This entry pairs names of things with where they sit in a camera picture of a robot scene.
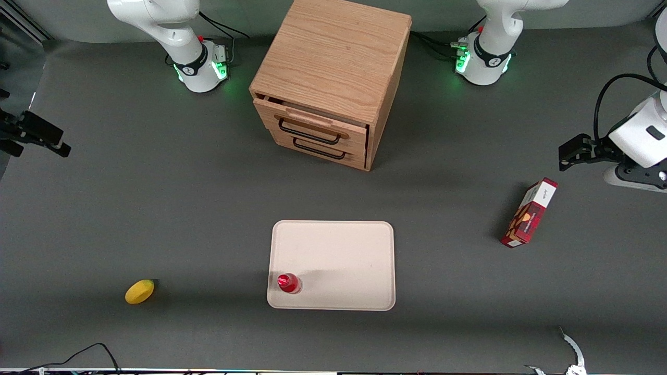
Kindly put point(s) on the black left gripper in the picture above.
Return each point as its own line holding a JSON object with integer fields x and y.
{"x": 597, "y": 147}

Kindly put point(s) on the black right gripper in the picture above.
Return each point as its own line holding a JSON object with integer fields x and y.
{"x": 10, "y": 129}

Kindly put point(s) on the red coke bottle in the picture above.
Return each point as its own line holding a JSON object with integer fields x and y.
{"x": 287, "y": 284}

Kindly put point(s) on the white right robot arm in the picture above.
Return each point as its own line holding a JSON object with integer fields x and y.
{"x": 172, "y": 31}

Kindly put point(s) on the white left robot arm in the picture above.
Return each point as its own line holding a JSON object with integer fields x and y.
{"x": 495, "y": 21}

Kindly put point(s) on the beige plastic tray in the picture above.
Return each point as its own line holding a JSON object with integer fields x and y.
{"x": 344, "y": 260}

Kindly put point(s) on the red snack box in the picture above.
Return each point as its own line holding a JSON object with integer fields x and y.
{"x": 526, "y": 219}

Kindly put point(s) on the yellow lemon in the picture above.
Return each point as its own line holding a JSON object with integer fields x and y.
{"x": 139, "y": 292}

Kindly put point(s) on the white serrated plastic strip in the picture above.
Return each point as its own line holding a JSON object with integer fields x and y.
{"x": 575, "y": 345}

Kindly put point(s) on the wooden drawer front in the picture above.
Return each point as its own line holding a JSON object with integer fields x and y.
{"x": 354, "y": 159}
{"x": 271, "y": 115}

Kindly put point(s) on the wooden drawer cabinet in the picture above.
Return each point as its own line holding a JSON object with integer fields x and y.
{"x": 333, "y": 57}

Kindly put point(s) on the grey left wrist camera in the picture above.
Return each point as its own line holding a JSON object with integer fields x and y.
{"x": 615, "y": 182}

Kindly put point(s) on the aluminium frame profile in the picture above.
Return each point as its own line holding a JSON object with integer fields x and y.
{"x": 21, "y": 18}

